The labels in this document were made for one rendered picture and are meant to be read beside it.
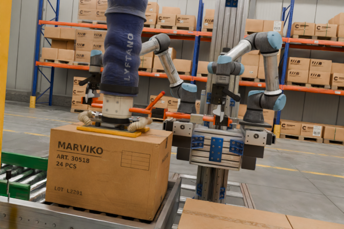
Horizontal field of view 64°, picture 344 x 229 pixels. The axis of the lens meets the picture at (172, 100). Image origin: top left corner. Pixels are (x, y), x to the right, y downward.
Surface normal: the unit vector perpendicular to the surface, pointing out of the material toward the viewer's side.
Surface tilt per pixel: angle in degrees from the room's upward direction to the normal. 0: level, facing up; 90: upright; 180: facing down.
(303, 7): 90
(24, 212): 90
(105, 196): 90
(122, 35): 80
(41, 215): 90
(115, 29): 76
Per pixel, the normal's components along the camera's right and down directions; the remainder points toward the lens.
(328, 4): -0.15, 0.04
